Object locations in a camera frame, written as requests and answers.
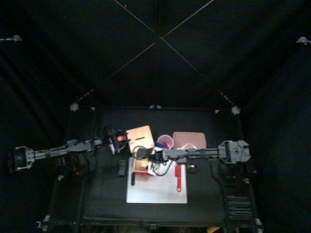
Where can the red wooden box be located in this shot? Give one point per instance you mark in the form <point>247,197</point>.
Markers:
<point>139,167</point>

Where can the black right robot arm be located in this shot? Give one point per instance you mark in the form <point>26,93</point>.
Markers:
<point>194,153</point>

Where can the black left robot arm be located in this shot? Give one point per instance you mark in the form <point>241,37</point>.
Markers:
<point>57,150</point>

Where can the green seaweed sushi roll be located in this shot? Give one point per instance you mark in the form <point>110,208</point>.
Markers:
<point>122,167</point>

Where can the blue grey bowl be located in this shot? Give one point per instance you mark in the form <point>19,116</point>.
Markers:
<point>119,149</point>

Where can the blue plastic piece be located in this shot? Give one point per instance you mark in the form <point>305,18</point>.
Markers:
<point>159,145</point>

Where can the black marker pen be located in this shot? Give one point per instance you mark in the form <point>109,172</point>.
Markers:
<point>133,180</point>

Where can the red toy knife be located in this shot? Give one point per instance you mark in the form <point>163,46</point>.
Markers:
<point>178,179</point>

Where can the white cutting board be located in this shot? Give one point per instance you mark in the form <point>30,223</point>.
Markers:
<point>158,189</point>

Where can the pink brown tray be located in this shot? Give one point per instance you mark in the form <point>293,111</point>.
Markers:
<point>189,139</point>

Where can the black sheet white text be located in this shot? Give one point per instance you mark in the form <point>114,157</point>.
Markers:
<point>239,209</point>

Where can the silver frame corner bracket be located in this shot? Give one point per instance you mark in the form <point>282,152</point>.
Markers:
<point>15,38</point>
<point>45,223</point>
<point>74,106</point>
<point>154,106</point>
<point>258,224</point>
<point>235,110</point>
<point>303,40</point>

